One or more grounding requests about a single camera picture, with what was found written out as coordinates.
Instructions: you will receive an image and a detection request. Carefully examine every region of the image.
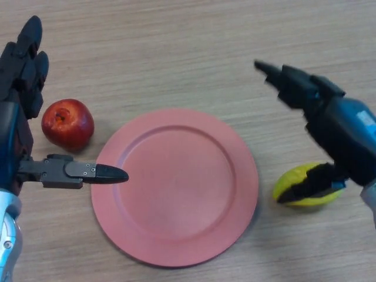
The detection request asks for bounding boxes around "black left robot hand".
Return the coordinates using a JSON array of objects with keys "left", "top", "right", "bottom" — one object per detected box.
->
[{"left": 0, "top": 15, "right": 129, "bottom": 197}]

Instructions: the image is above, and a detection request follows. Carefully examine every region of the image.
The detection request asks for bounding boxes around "pink round plate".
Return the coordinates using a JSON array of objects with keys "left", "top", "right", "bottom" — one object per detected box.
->
[{"left": 90, "top": 108, "right": 259, "bottom": 268}]

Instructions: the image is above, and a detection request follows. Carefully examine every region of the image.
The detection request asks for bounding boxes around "yellow starfruit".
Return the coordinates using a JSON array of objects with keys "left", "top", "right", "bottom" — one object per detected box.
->
[{"left": 272, "top": 162, "right": 346, "bottom": 208}]

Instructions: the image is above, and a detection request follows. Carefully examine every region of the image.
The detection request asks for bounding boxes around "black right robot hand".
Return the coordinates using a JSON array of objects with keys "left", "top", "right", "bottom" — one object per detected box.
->
[{"left": 254, "top": 60, "right": 376, "bottom": 204}]

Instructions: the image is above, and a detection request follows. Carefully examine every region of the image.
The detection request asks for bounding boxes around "red apple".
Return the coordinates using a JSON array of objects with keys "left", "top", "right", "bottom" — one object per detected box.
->
[{"left": 41, "top": 99, "right": 95, "bottom": 153}]

